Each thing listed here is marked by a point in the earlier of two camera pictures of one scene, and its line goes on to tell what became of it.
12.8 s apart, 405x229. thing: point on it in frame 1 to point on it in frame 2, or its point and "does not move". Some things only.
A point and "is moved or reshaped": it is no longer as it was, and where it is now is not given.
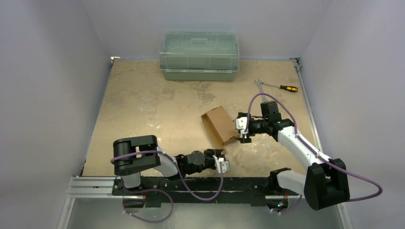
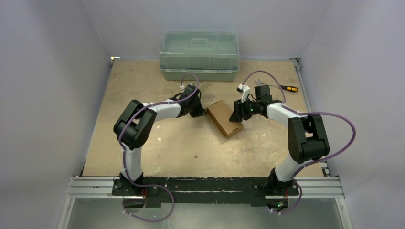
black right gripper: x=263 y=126 to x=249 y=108
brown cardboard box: x=217 y=120 is moved or reshaped
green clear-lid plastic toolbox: x=199 y=56 does not move
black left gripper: x=216 y=152 to x=200 y=111
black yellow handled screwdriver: x=285 y=87 does not move
